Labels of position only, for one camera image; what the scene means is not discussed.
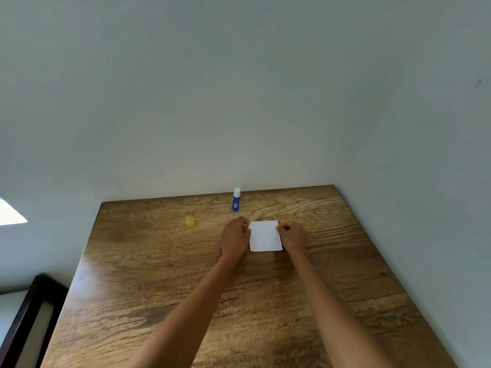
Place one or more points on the white paper sheet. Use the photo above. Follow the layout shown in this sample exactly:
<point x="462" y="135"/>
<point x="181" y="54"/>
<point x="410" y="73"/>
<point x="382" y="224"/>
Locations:
<point x="265" y="236"/>

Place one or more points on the person's right forearm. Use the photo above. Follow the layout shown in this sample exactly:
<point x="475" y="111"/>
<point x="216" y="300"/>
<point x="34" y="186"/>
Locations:
<point x="333" y="314"/>

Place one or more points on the person's right fingers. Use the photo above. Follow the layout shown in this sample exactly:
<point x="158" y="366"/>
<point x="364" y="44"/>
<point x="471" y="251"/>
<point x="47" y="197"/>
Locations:
<point x="282" y="230"/>

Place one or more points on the person's left fingers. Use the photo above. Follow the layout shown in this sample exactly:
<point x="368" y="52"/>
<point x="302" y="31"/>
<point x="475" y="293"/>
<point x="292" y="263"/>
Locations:
<point x="245" y="227"/>

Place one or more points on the dark wooden chair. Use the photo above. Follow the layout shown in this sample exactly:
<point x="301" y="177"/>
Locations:
<point x="27" y="321"/>

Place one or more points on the person's left hand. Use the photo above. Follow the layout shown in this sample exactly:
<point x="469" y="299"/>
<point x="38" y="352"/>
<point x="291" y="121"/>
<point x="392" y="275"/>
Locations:
<point x="234" y="239"/>

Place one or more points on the yellow glue stick cap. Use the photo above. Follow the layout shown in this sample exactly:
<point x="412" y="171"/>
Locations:
<point x="190" y="221"/>

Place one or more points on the person's right hand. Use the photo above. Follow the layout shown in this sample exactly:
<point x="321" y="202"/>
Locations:
<point x="294" y="237"/>

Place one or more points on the blue glue stick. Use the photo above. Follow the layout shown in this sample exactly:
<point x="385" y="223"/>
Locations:
<point x="236" y="201"/>

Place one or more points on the person's left forearm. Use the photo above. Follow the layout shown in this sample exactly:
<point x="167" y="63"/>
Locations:
<point x="184" y="318"/>

